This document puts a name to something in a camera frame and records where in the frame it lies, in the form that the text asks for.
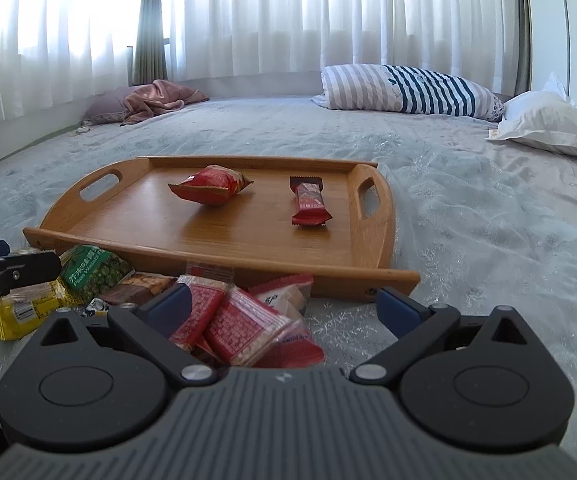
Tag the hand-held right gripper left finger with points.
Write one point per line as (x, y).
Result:
(171, 307)

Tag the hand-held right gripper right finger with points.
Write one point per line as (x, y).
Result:
(396, 312)

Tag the white pink candy packet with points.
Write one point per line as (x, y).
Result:
(203, 305)

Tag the dark brown snack bar packet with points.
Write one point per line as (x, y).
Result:
(136, 287)

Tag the yellow snack packet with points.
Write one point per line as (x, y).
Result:
(21, 312)

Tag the green pea snack packet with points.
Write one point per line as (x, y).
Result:
(93, 272)

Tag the white red snack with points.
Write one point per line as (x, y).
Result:
(283, 292)

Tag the small black white packet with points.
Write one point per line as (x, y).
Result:
(94, 307)

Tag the red checked clear snack packet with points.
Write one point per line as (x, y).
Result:
(246, 327)

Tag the flat red snack packet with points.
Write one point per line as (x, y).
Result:
(296, 347)

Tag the pale blue bedspread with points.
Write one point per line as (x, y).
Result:
(468, 210)

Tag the puffy red snack packet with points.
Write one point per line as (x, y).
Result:
(211, 185)

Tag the red snack bar packet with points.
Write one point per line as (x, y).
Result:
(310, 202)

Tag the small pale object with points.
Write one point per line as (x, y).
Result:
(79, 131)

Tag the purple pillow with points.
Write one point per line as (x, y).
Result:
(103, 107)

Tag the pink crumpled cloth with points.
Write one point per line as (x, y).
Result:
(161, 100)

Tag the blue white striped pillow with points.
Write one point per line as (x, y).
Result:
(408, 90)

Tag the narrow white sheer curtain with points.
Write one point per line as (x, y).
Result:
(68, 25)

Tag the white plastic bag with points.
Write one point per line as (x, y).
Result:
(548, 122)

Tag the green curtain between sheers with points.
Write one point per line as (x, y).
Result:
(149, 25)

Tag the wide white sheer curtain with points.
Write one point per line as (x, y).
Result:
(343, 15)

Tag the green curtain by white wall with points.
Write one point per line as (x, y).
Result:
(524, 25)

